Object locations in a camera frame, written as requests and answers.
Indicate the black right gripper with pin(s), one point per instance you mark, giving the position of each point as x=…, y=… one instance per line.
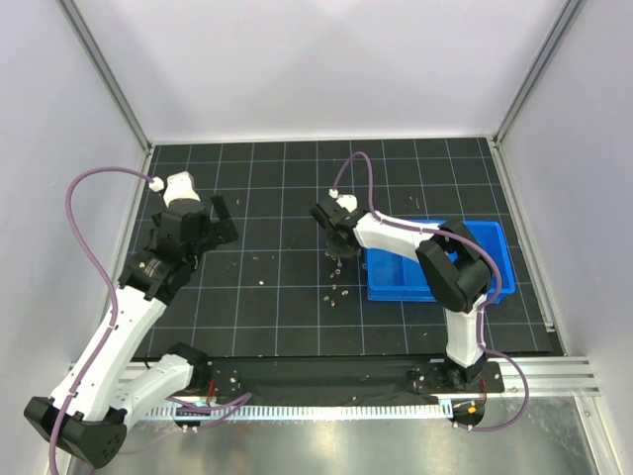
x=340, y=242

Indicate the black grid mat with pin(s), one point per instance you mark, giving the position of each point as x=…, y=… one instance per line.
x=263, y=294

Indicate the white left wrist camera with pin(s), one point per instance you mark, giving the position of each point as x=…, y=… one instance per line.
x=176, y=187

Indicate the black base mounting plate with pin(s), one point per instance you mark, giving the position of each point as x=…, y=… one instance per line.
x=345, y=381

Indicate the right aluminium frame post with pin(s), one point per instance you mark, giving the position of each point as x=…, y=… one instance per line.
x=562, y=24

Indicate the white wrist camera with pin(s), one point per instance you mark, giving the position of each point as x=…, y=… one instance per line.
x=345, y=201
x=176, y=187

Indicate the left aluminium frame post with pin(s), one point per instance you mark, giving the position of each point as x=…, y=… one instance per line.
x=87, y=40

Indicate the white slotted cable duct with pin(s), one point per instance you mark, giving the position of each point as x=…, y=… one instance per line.
x=174, y=412

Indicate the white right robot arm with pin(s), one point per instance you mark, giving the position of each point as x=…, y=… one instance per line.
x=457, y=270

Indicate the aluminium frame post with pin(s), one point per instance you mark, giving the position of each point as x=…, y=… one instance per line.
x=562, y=24
x=87, y=40

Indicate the blue compartment tray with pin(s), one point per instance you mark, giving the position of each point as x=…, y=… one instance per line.
x=393, y=278

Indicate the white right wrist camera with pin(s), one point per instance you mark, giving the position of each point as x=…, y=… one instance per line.
x=345, y=201

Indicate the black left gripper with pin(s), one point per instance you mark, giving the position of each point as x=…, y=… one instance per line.
x=213, y=234

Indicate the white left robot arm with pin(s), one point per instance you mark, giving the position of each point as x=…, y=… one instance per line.
x=90, y=413

